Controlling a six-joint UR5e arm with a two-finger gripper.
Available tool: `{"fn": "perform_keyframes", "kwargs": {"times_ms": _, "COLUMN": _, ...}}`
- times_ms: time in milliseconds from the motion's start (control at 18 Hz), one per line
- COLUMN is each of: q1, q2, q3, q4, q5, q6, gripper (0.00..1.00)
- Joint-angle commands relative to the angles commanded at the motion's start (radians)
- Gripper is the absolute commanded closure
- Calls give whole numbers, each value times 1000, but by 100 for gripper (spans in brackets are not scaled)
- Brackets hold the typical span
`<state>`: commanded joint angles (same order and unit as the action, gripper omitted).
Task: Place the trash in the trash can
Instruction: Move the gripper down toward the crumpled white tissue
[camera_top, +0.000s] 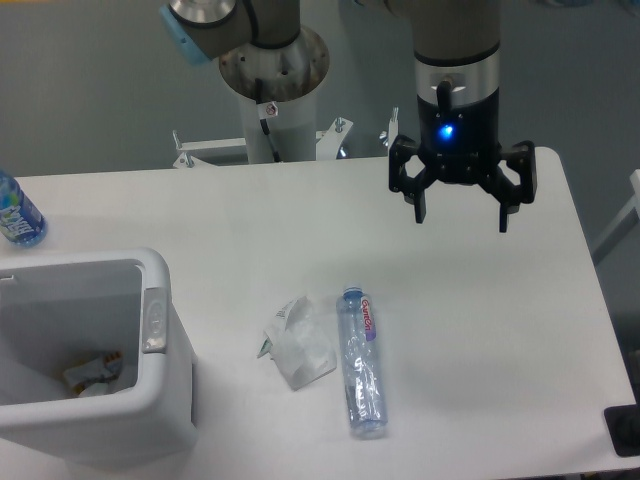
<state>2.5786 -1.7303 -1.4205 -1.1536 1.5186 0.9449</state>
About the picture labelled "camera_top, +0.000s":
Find white frame at right edge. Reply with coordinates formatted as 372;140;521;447
591;169;639;265

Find clear plastic bottle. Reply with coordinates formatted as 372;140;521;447
336;282;388;440

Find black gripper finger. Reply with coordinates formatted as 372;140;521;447
480;140;536;233
388;134;442;224

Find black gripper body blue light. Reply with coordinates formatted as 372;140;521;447
418;92;499;184

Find white metal base frame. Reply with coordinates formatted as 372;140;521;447
171;106;401;169

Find black device at table edge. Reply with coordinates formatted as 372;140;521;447
604;404;639;458

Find blue labelled water bottle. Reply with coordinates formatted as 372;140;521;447
1;171;48;248

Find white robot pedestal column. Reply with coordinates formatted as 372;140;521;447
219;26;330;141

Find black cable on pedestal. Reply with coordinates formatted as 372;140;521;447
254;77;282;164

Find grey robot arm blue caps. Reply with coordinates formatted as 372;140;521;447
159;1;537;230

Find yellow white trash in bin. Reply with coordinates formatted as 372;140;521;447
63;351;123;397

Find white plastic trash can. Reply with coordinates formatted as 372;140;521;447
1;248;198;466

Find white paper wrapper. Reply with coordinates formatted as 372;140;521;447
256;295;337;391

